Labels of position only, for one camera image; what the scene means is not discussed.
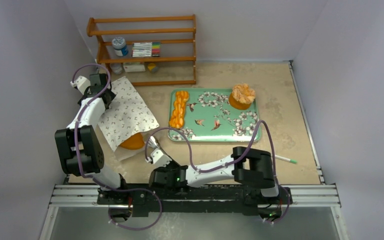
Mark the white patterned paper bag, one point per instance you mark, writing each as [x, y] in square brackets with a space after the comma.
[127, 115]

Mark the white small box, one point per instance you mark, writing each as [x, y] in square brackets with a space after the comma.
[134, 67]

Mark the blue lidded jar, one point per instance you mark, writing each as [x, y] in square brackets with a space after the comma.
[120, 46]

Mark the green floral tray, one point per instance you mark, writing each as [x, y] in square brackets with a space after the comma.
[209, 117]

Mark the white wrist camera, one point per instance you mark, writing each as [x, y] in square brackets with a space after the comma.
[158, 158]
[81, 83]

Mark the wooden shelf rack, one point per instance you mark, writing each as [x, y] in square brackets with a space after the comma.
[106, 55]

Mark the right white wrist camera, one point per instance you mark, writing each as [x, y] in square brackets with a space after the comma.
[158, 158]

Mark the orange braided fake bread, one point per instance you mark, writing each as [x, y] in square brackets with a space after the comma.
[177, 118]

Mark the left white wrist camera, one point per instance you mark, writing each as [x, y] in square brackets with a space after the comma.
[81, 83]

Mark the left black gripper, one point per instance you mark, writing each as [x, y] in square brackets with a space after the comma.
[112, 96]

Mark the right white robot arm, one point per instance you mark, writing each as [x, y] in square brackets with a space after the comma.
[252, 168]

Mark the yellow grey sharpener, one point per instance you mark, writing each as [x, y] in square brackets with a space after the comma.
[152, 67]

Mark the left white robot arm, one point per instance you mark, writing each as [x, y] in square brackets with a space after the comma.
[79, 150]

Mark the pack of coloured markers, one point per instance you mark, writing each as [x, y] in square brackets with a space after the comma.
[146, 49]

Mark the metal tongs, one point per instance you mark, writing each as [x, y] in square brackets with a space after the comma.
[153, 143]

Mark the green white pen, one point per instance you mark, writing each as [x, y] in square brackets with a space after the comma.
[286, 159]

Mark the small clear jar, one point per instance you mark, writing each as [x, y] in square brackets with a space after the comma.
[117, 68]

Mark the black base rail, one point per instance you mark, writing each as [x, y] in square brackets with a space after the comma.
[210, 198]

